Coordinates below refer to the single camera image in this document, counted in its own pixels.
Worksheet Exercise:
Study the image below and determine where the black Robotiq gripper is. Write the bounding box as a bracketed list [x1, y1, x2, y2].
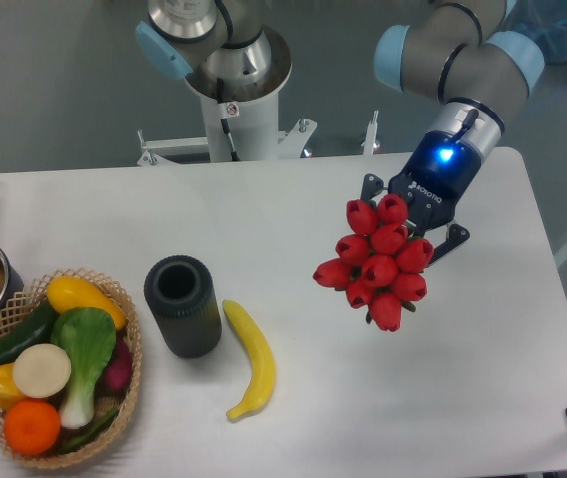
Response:
[360, 131, 482, 266]

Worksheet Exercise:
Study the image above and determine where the green cucumber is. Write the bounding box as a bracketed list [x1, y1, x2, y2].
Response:
[0, 299, 58, 366]

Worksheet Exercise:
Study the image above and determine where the white round radish slice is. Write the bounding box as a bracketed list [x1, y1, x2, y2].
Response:
[12, 343, 71, 399]

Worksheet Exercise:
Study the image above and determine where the yellow squash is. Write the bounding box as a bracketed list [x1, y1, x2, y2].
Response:
[46, 276, 127, 331]

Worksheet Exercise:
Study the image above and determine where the orange fruit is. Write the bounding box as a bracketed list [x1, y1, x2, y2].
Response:
[3, 400, 61, 456]

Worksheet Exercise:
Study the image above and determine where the yellow bell pepper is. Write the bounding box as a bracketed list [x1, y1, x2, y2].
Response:
[0, 363, 26, 411]

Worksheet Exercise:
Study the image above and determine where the dark grey ribbed vase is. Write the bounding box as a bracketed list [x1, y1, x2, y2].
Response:
[144, 255, 222, 359]

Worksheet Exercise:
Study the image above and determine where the woven wicker basket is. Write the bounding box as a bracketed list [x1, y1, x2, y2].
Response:
[0, 268, 142, 470]

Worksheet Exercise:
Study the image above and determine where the green chili pepper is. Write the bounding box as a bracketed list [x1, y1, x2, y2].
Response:
[57, 408, 119, 455]

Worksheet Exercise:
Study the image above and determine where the blue plastic bag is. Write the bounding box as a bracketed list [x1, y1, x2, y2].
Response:
[505, 0, 567, 65]

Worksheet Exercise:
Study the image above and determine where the purple sweet potato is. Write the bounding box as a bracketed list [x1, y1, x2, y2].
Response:
[102, 336, 133, 393]

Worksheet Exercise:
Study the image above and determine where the yellow banana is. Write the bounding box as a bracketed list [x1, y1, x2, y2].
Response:
[222, 299, 277, 422]

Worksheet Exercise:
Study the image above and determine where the red tulip bouquet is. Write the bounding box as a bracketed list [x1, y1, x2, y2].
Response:
[313, 193, 435, 332]

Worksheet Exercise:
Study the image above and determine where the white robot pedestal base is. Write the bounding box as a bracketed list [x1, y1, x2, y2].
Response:
[137, 45, 318, 166]

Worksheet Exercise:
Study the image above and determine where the green bok choy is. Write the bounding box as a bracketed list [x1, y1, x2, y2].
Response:
[51, 307, 116, 430]

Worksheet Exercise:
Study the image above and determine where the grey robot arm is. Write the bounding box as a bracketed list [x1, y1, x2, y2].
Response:
[135, 1, 544, 259]

